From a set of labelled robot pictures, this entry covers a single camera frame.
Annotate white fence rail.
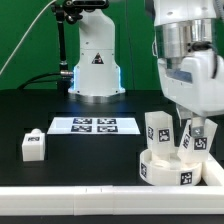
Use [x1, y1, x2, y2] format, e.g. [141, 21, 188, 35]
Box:
[202, 155, 224, 187]
[0, 186, 224, 216]

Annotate white fiducial marker sheet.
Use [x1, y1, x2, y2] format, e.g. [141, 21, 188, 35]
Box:
[48, 117, 140, 135]

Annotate white round stool seat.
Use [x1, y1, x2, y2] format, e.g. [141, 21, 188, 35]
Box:
[139, 149, 202, 186]

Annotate white cable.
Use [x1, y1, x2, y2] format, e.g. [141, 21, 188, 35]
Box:
[0, 0, 58, 77]

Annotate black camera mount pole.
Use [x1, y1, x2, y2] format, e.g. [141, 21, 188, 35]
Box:
[52, 0, 113, 97]

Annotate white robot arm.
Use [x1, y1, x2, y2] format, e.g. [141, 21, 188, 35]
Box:
[67, 0, 224, 137]

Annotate black cable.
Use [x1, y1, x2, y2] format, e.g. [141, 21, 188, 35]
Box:
[17, 72, 73, 90]

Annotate white front fence rail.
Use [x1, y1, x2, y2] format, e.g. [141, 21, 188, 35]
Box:
[0, 186, 224, 216]

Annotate white right fence rail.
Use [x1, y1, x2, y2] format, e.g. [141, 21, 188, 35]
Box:
[202, 155, 224, 187]

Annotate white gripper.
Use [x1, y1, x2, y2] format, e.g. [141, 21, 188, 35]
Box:
[157, 50, 224, 137]

